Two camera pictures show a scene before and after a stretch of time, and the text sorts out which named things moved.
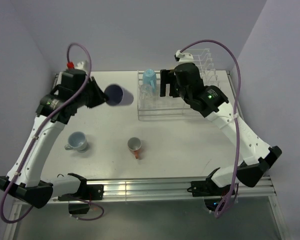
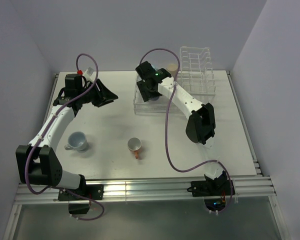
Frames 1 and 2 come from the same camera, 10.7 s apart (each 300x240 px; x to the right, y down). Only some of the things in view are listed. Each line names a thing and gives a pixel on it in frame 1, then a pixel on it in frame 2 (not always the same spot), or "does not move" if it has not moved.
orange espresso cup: [134, 144] does not move
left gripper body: [81, 98] does not move
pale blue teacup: [77, 140] does not move
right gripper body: [182, 93] -> [146, 93]
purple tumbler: [117, 95] -> [155, 99]
